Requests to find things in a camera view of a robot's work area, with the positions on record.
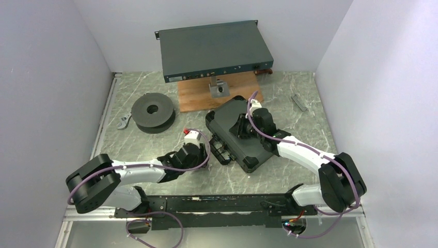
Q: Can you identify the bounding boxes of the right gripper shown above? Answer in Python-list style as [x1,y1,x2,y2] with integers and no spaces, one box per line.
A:
[229,115,263,141]

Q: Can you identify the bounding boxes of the black poker set case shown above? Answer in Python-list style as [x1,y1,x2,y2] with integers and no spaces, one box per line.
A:
[206,96,273,173]

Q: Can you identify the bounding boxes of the black perforated filament spool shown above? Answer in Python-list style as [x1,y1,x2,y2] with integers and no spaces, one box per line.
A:
[131,92,176,134]

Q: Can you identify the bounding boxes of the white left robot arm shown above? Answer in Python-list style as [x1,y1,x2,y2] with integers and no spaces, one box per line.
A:
[66,143,211,217]

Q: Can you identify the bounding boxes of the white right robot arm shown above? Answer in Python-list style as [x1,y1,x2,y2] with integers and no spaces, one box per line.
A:
[229,108,367,215]

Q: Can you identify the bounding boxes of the wooden base board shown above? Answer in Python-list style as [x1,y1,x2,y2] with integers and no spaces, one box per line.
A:
[177,72,264,113]

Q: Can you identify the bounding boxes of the grey metal channel piece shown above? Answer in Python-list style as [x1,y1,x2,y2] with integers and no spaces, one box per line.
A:
[291,94,307,112]

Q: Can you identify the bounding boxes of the brown pipe valve fitting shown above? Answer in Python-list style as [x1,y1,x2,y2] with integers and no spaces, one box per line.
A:
[254,69,273,75]

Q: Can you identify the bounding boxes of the grey metal stand bracket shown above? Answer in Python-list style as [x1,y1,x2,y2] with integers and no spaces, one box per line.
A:
[209,76,230,98]

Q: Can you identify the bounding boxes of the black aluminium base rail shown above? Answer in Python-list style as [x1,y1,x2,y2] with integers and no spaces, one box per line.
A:
[114,193,317,230]

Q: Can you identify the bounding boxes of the red handled adjustable wrench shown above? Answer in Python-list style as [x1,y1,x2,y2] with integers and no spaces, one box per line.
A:
[117,113,132,130]

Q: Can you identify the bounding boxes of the dark teal network switch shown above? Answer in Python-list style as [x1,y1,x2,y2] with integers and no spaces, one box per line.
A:
[155,20,274,83]

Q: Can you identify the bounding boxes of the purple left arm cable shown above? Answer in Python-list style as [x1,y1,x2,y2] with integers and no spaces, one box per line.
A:
[67,128,212,248]

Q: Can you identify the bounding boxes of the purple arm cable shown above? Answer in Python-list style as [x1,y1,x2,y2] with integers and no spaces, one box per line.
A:
[67,128,212,248]
[246,90,362,240]

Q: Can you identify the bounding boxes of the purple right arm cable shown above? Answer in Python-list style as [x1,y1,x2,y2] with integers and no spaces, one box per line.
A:
[246,90,362,240]

